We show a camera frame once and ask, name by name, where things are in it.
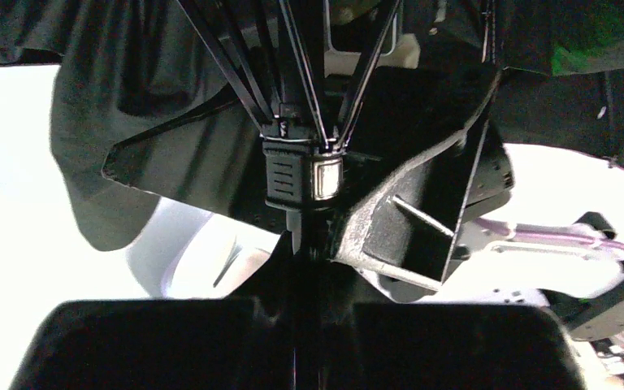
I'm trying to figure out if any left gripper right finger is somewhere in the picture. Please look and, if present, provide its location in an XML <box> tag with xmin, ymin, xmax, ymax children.
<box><xmin>321</xmin><ymin>304</ymin><xmax>584</xmax><ymax>389</ymax></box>

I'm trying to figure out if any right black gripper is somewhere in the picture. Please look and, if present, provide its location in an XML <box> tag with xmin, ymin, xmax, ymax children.
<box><xmin>331</xmin><ymin>64</ymin><xmax>514</xmax><ymax>291</ymax></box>

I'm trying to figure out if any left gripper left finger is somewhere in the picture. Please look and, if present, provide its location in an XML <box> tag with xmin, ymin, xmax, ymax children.
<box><xmin>11</xmin><ymin>299</ymin><xmax>296</xmax><ymax>389</ymax></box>

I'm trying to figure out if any pink folding umbrella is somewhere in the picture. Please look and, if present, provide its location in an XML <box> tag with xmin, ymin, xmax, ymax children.
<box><xmin>0</xmin><ymin>0</ymin><xmax>624</xmax><ymax>302</ymax></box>

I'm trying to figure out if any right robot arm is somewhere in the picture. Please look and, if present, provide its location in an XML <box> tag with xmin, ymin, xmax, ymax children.
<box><xmin>331</xmin><ymin>65</ymin><xmax>624</xmax><ymax>389</ymax></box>

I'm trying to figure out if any white oval storage case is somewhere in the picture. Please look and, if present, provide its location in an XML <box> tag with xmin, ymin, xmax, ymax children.
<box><xmin>126</xmin><ymin>198</ymin><xmax>279</xmax><ymax>299</ymax></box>

